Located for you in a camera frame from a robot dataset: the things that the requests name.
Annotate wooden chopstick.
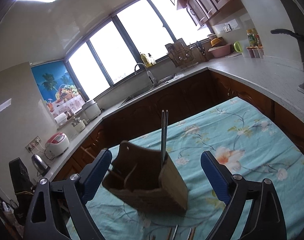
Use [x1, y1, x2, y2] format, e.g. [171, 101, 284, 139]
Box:
[166, 228, 173, 240]

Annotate steel electric kettle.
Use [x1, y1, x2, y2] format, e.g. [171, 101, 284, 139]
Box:
[31, 154, 50, 176]

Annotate red white rice cooker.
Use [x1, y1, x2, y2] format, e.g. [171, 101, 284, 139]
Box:
[45, 132, 70, 159]

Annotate teal floral tablecloth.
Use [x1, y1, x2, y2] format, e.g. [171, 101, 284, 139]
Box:
[86, 97, 304, 239]

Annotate wooden utensil holder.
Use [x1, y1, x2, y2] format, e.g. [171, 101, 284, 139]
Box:
[102, 141, 188, 213]

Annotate small white appliance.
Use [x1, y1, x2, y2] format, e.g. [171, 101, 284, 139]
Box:
[72, 118, 86, 133]

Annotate fruit picture window poster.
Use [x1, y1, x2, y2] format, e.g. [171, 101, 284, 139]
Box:
[31, 61, 85, 118]

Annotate lower wooden cabinets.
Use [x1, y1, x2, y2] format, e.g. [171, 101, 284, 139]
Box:
[53, 70, 304, 180]

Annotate chrome sink faucet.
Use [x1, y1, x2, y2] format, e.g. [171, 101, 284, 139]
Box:
[134, 63, 157, 85]

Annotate condiment bottles set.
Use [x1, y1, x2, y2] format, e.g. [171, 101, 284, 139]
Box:
[246, 28, 264, 59]

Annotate pink basin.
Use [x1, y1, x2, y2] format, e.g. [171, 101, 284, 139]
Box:
[208, 44, 231, 58]

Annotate green cup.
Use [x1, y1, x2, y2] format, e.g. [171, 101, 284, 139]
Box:
[233, 41, 243, 53]

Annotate yellow oil bottle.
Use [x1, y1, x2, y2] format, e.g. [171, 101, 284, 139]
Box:
[140, 53, 153, 67]

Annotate dish drying rack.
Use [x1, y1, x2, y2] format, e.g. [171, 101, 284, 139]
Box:
[165, 38, 198, 68]

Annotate knife block with knives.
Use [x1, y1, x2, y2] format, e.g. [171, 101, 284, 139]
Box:
[195, 41, 208, 62]

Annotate wall power socket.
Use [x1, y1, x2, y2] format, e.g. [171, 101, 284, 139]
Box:
[25, 136, 41, 153]

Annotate black wok with handle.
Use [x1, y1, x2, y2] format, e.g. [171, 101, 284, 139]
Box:
[270, 29, 304, 42]

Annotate wall light switch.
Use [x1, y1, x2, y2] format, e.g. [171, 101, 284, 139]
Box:
[224, 24, 232, 33]

